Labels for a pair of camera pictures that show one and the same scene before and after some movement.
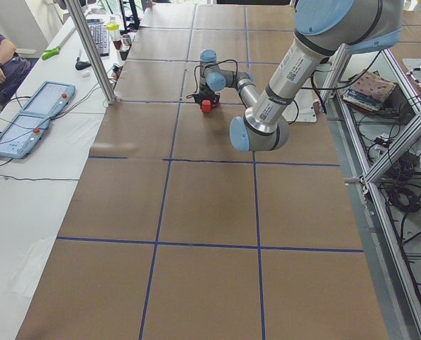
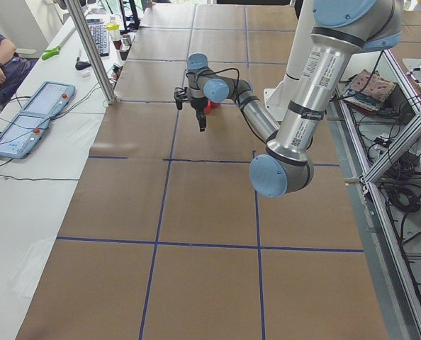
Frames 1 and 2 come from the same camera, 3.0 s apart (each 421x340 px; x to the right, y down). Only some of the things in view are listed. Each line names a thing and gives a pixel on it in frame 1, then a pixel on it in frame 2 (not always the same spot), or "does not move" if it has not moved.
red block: (206, 105) does not move
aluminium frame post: (82, 27) does not move
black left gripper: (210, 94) -> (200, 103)
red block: (217, 106) does not move
